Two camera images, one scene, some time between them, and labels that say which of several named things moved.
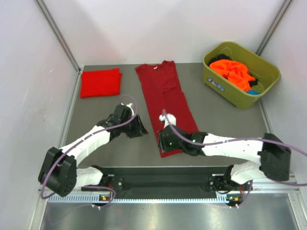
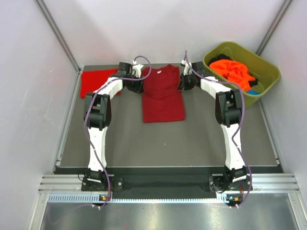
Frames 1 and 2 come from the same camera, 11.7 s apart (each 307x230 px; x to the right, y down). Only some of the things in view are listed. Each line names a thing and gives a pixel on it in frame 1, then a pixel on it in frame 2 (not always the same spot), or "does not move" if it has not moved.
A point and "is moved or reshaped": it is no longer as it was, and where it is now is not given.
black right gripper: x=163 y=143 -> x=182 y=86
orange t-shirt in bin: x=236 y=73 does not move
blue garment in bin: x=253 y=92 does not move
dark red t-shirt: x=159 y=83 is moved or reshaped
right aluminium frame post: x=274 y=26 does not move
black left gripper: x=139 y=130 -> x=138 y=87
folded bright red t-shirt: x=100 y=83 does not move
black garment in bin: x=219 y=57 does not move
